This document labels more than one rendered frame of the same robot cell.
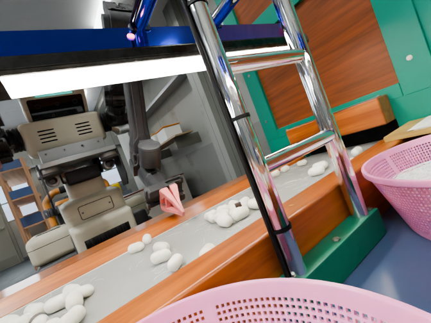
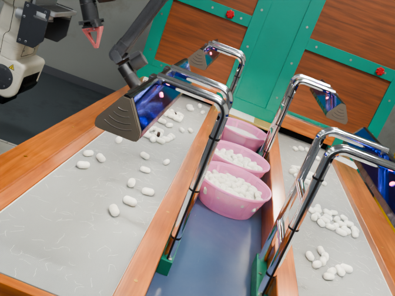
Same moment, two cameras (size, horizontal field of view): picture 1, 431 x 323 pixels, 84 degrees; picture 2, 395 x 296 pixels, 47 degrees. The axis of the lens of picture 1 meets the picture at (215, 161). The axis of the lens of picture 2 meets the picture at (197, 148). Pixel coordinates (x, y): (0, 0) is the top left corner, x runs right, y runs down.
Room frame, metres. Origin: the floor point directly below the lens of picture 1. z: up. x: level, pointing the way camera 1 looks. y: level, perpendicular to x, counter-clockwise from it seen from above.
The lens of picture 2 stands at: (-0.73, 1.59, 1.31)
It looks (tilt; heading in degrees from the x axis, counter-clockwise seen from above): 19 degrees down; 303
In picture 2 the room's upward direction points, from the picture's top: 21 degrees clockwise
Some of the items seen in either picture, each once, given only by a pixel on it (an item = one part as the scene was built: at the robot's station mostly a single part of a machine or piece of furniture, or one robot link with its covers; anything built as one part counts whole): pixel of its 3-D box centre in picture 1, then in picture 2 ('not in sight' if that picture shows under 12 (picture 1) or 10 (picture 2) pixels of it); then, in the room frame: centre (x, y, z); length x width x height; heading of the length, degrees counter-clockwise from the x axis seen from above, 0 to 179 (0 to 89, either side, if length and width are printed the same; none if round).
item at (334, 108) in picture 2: not in sight; (328, 97); (-0.04, -0.32, 1.08); 0.62 x 0.08 x 0.07; 121
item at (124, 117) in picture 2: not in sight; (160, 86); (-0.06, 0.80, 1.08); 0.62 x 0.08 x 0.07; 121
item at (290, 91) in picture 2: not in sight; (294, 127); (0.03, -0.27, 0.90); 0.20 x 0.19 x 0.45; 121
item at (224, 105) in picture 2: not in sight; (167, 166); (-0.13, 0.76, 0.90); 0.20 x 0.19 x 0.45; 121
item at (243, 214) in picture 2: not in sight; (230, 191); (-0.08, 0.30, 0.72); 0.27 x 0.27 x 0.10
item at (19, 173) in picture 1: (31, 211); not in sight; (5.66, 4.51, 1.14); 2.41 x 0.65 x 2.28; 35
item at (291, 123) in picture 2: not in sight; (307, 128); (0.14, -0.72, 0.83); 0.30 x 0.06 x 0.07; 31
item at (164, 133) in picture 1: (169, 134); not in sight; (5.05, 0.70, 1.60); 0.49 x 0.41 x 0.27; 35
